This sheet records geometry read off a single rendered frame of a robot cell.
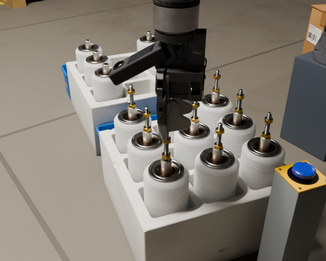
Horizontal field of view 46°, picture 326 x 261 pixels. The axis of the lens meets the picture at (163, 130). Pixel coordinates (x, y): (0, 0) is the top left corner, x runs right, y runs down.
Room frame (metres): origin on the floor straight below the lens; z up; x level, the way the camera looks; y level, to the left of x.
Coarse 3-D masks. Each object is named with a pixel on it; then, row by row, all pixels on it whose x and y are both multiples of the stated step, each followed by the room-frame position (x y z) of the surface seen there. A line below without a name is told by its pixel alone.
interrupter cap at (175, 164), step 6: (156, 162) 0.65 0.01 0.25; (174, 162) 0.65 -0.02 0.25; (150, 168) 0.63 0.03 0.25; (156, 168) 0.63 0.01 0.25; (174, 168) 0.63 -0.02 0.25; (180, 168) 0.63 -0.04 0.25; (150, 174) 0.61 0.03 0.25; (156, 174) 0.61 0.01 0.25; (162, 174) 0.62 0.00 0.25; (168, 174) 0.62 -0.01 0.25; (174, 174) 0.61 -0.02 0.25; (180, 174) 0.61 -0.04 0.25; (156, 180) 0.60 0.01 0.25; (162, 180) 0.59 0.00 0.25; (168, 180) 0.59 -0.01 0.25; (174, 180) 0.59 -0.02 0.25
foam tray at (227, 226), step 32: (128, 192) 0.64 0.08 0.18; (192, 192) 0.64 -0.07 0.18; (256, 192) 0.64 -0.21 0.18; (128, 224) 0.64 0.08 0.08; (160, 224) 0.55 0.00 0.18; (192, 224) 0.57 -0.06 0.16; (224, 224) 0.59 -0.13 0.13; (256, 224) 0.62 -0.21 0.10; (160, 256) 0.54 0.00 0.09; (192, 256) 0.57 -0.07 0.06; (224, 256) 0.60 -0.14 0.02
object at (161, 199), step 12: (144, 180) 0.61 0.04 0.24; (180, 180) 0.60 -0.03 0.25; (144, 192) 0.62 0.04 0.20; (156, 192) 0.58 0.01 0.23; (168, 192) 0.58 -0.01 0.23; (180, 192) 0.59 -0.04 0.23; (156, 204) 0.59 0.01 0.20; (168, 204) 0.58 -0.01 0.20; (180, 204) 0.59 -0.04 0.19; (156, 216) 0.59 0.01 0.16
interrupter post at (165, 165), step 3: (162, 159) 0.63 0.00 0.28; (171, 159) 0.63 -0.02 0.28; (162, 162) 0.62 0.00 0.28; (165, 162) 0.62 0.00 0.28; (168, 162) 0.62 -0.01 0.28; (171, 162) 0.62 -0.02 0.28; (162, 165) 0.62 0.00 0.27; (165, 165) 0.62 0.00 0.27; (168, 165) 0.62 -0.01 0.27; (171, 165) 0.62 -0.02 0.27; (162, 168) 0.62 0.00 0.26; (165, 168) 0.62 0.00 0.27; (168, 168) 0.62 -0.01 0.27; (171, 168) 0.63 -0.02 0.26; (162, 171) 0.62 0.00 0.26; (165, 171) 0.62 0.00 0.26; (168, 171) 0.62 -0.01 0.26; (171, 171) 0.63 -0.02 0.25; (165, 174) 0.62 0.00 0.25
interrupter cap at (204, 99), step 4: (204, 96) 0.95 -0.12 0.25; (208, 96) 0.95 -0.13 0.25; (220, 96) 0.95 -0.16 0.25; (224, 96) 0.95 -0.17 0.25; (204, 100) 0.93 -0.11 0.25; (208, 100) 0.93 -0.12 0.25; (220, 100) 0.94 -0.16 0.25; (224, 100) 0.93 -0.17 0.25; (228, 100) 0.93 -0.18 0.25; (204, 104) 0.91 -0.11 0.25; (208, 104) 0.91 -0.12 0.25; (212, 104) 0.91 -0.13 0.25; (216, 104) 0.91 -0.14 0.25; (220, 104) 0.91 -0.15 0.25; (224, 104) 0.91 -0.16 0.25
